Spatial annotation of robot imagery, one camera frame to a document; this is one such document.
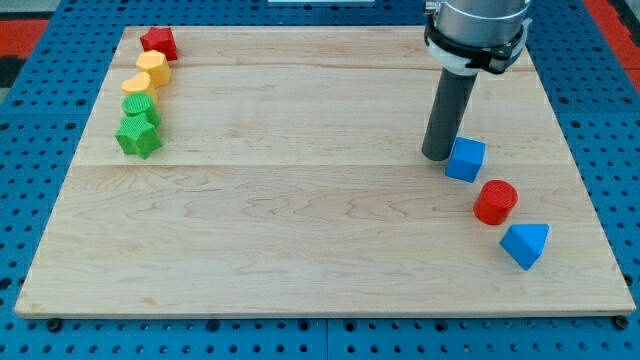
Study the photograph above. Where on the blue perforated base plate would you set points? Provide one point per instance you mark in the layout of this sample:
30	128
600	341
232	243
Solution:
43	115

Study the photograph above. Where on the green star block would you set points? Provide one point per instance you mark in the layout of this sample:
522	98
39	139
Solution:
137	136

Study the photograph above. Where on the red cylinder block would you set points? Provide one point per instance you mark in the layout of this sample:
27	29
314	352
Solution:
495	202

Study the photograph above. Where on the red star block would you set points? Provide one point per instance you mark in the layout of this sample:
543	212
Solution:
162	40

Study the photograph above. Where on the blue triangle block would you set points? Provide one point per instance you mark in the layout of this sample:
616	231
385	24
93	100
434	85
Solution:
525	243

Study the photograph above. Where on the light wooden board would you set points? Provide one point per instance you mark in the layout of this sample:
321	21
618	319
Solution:
291	184

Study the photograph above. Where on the yellow hexagon block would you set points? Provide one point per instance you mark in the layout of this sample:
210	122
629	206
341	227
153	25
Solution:
156	65

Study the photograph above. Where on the grey cylindrical pointer rod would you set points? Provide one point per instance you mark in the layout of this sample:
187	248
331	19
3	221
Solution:
449	106

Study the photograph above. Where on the green cylinder block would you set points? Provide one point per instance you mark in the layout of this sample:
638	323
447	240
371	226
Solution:
141	103

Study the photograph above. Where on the blue cube block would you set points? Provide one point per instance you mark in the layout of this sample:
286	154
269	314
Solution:
466	159

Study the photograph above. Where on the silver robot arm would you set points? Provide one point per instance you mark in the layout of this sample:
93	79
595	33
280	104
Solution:
469	36

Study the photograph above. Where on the yellow heart block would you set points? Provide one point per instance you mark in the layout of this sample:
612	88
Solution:
140	83

